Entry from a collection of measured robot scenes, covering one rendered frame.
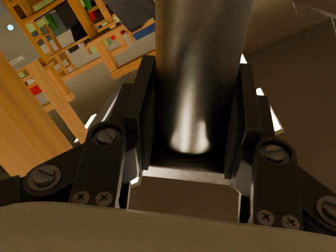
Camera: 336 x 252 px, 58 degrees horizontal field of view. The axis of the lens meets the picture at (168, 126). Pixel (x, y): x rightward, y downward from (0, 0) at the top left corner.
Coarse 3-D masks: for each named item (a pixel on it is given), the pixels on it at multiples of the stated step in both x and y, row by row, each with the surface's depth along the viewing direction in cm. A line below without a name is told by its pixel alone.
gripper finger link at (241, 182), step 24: (240, 72) 12; (240, 96) 11; (264, 96) 12; (240, 120) 10; (264, 120) 11; (240, 144) 10; (240, 168) 10; (240, 192) 10; (312, 192) 9; (312, 216) 8
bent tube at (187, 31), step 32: (160, 0) 9; (192, 0) 8; (224, 0) 8; (160, 32) 9; (192, 32) 9; (224, 32) 9; (160, 64) 10; (192, 64) 9; (224, 64) 10; (160, 96) 11; (192, 96) 10; (224, 96) 11; (160, 128) 12; (192, 128) 11; (224, 128) 12; (160, 160) 12; (192, 160) 12
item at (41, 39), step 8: (16, 0) 672; (16, 8) 707; (24, 8) 683; (24, 16) 723; (32, 24) 699; (40, 24) 703; (32, 32) 747; (40, 32) 706; (48, 32) 748; (40, 40) 738; (56, 40) 757; (56, 56) 731; (64, 56) 765; (72, 64) 785; (24, 72) 770; (64, 72) 773; (32, 88) 784
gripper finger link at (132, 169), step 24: (144, 72) 11; (120, 96) 12; (144, 96) 11; (120, 120) 11; (144, 120) 10; (144, 144) 11; (48, 168) 9; (72, 168) 9; (144, 168) 12; (48, 192) 9
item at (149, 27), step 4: (116, 16) 673; (152, 20) 671; (144, 24) 677; (148, 24) 681; (152, 24) 682; (124, 28) 688; (140, 28) 681; (144, 28) 688; (148, 28) 687; (152, 28) 686; (128, 32) 688; (132, 32) 687; (136, 32) 695; (140, 32) 694; (144, 32) 693; (148, 32) 692; (128, 36) 696; (136, 36) 700; (140, 36) 699; (132, 40) 700
